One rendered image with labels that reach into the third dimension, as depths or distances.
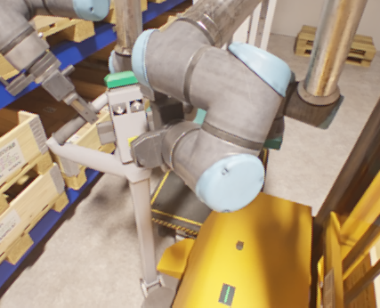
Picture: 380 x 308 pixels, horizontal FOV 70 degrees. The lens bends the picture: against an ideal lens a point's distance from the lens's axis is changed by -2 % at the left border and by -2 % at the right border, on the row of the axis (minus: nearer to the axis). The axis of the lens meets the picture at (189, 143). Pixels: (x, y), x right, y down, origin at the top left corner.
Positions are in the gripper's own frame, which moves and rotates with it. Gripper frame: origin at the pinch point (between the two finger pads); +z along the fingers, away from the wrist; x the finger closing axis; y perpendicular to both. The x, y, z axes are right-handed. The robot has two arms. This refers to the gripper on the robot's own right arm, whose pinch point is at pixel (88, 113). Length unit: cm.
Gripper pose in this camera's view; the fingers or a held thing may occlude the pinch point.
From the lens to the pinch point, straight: 76.6
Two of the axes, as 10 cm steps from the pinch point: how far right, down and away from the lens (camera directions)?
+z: 5.1, 6.6, 5.5
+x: -4.4, -3.5, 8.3
